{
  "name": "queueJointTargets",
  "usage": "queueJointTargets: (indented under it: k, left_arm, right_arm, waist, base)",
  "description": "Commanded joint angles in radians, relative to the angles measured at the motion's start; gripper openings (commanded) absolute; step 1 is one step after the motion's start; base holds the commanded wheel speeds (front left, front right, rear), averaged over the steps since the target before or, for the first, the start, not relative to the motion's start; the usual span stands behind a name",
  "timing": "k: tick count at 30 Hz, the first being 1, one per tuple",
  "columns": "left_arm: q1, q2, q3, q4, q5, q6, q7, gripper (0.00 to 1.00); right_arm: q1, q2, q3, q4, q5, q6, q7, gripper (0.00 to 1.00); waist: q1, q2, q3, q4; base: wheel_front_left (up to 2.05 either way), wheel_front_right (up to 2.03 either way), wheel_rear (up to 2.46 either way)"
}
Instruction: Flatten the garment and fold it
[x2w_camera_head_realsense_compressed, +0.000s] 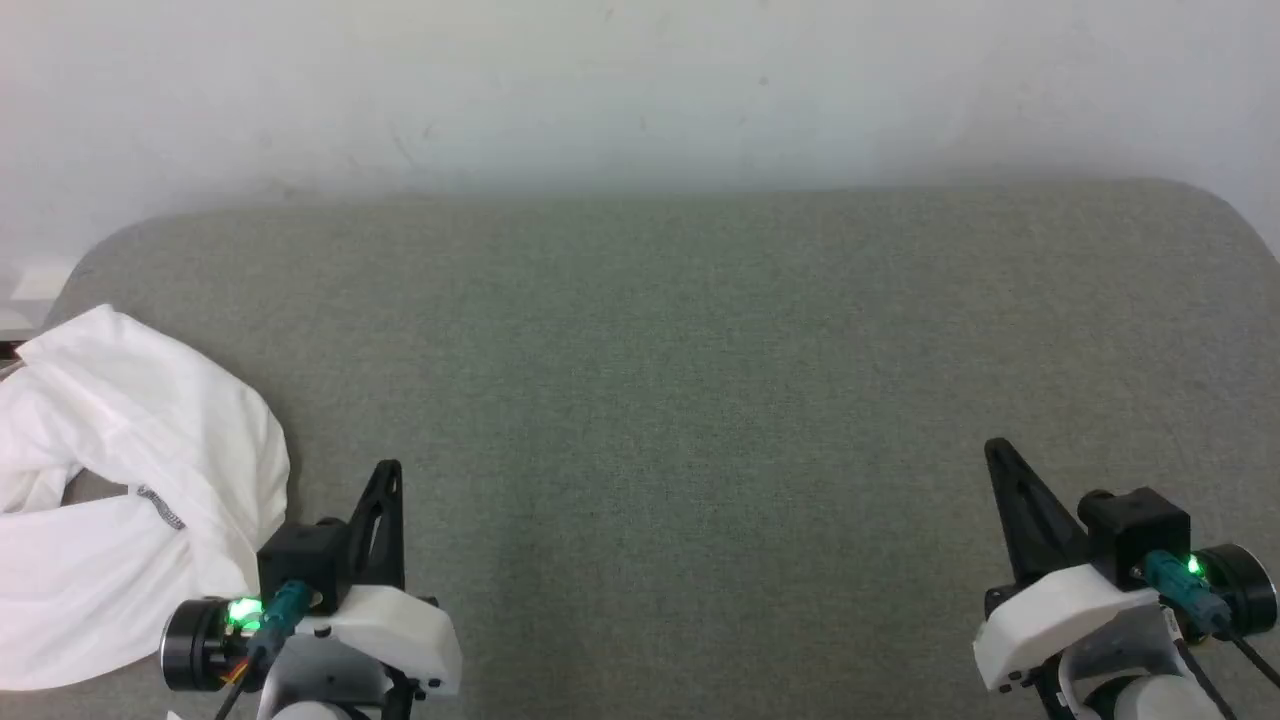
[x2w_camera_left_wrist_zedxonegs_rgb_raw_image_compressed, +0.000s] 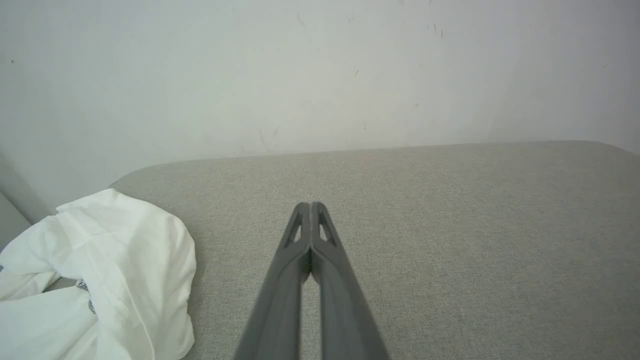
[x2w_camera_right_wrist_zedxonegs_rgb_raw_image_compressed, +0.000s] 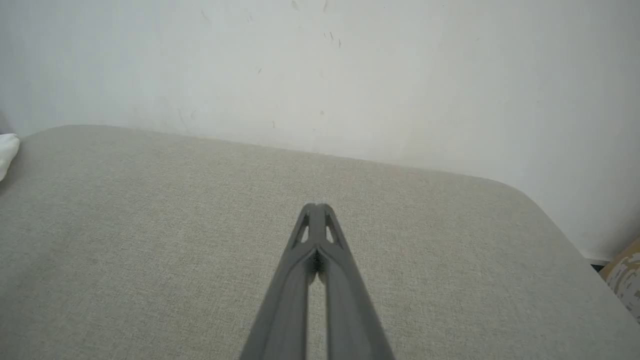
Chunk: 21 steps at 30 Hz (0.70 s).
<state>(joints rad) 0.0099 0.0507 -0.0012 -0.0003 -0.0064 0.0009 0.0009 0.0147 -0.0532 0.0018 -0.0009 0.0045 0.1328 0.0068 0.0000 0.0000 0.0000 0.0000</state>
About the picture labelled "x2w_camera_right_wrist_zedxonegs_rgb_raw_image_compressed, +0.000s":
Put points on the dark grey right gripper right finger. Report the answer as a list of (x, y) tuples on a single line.
[(352, 310)]

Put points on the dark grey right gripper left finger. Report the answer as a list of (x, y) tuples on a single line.
[(285, 310)]

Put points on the white cloth garment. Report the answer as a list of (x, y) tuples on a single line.
[(7, 152)]

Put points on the beige fabric sofa cushion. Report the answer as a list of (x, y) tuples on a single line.
[(150, 250)]

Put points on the tan patterned box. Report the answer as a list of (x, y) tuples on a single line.
[(626, 277)]

